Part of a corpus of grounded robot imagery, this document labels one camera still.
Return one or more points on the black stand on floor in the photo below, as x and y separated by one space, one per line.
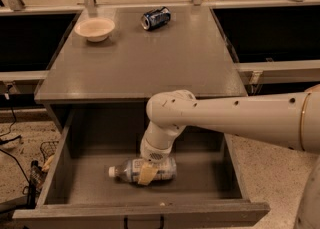
30 193

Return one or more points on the open grey top drawer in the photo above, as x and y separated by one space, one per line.
208 191

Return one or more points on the black wire basket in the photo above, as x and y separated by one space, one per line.
48 148

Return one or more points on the grey cabinet with counter top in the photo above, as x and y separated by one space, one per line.
187 53

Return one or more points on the clear bottle with blue label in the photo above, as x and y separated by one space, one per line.
129 170

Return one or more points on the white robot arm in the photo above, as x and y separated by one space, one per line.
290 120

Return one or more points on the blue soda can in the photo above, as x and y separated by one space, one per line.
155 18

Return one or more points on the white bowl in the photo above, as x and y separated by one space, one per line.
95 29

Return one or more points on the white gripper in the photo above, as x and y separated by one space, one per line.
150 153

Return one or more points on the black drawer handle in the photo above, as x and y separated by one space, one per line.
144 222

